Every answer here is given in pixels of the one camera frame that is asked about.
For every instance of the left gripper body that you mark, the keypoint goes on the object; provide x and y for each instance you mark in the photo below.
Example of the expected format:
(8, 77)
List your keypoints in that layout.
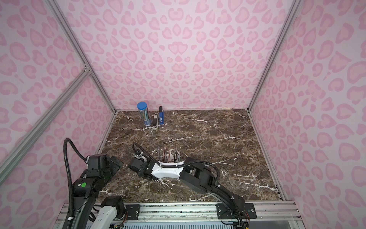
(115, 162)

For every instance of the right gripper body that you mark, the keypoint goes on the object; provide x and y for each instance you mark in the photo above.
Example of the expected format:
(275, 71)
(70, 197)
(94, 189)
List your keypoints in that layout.
(135, 165)

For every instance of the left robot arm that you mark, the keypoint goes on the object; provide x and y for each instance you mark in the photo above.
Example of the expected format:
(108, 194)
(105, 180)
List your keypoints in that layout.
(84, 191)

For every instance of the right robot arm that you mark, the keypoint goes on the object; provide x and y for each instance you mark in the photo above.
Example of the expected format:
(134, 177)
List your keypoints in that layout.
(200, 176)

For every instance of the grey clip tool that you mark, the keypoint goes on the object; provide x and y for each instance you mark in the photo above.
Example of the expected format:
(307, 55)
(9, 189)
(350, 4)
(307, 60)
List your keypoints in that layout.
(155, 121)

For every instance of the blue-capped metal cylinder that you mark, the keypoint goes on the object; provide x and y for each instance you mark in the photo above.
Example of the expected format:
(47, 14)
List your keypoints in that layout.
(143, 110)

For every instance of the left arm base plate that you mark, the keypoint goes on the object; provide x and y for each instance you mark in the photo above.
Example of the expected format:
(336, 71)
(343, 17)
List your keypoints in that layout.
(133, 211)

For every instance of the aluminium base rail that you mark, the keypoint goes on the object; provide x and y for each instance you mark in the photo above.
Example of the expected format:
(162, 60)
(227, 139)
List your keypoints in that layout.
(199, 215)

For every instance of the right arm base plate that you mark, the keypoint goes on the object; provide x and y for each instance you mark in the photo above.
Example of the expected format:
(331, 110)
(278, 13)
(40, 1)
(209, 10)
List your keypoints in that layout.
(225, 213)

